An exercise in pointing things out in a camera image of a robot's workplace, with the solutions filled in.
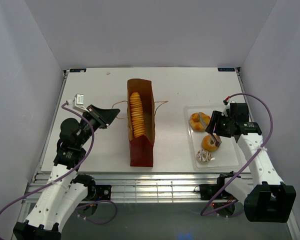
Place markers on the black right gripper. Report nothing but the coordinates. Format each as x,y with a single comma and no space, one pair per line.
216,117

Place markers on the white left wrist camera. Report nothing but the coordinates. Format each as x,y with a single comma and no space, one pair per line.
77,103

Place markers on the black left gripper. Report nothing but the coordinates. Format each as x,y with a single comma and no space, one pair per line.
106,116

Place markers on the clear plastic tray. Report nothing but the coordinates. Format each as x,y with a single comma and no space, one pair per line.
227,158

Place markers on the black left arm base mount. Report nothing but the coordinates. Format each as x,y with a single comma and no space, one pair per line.
101,192

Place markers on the red brown paper bag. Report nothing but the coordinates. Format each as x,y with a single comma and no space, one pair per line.
141,149

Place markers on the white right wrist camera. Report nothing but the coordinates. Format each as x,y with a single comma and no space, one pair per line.
227,102

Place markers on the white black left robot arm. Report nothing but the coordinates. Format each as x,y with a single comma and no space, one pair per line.
66,188

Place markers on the orange bagel bread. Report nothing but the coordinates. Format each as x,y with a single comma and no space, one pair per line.
198,121

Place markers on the white chocolate drizzled donut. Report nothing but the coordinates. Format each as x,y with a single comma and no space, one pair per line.
203,156

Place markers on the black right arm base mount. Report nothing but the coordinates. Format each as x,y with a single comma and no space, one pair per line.
208,190

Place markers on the aluminium frame rail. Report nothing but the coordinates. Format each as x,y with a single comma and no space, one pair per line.
137,188

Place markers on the glazed orange donut bread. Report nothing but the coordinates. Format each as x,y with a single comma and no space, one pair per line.
208,145

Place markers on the metal serving tongs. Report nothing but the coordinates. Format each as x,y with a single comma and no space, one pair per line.
214,139

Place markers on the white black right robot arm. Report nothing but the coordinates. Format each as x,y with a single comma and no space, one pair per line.
270,199

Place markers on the long ridged orange bread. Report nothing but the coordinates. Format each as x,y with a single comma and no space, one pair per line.
137,115

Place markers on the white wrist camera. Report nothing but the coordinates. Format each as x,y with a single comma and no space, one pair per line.
227,102
77,103

